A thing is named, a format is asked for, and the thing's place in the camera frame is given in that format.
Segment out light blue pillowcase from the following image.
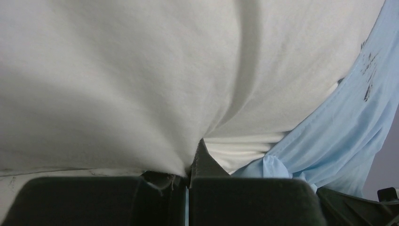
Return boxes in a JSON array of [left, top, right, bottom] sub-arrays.
[[233, 0, 399, 197]]

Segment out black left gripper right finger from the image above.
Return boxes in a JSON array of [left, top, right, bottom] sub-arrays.
[[188, 140, 327, 226]]

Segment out white pillow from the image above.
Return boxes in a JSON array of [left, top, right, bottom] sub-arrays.
[[0, 0, 385, 178]]

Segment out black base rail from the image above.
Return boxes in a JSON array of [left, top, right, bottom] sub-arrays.
[[317, 187, 399, 226]]

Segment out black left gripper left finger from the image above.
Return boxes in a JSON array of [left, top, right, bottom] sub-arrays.
[[2, 171, 188, 226]]

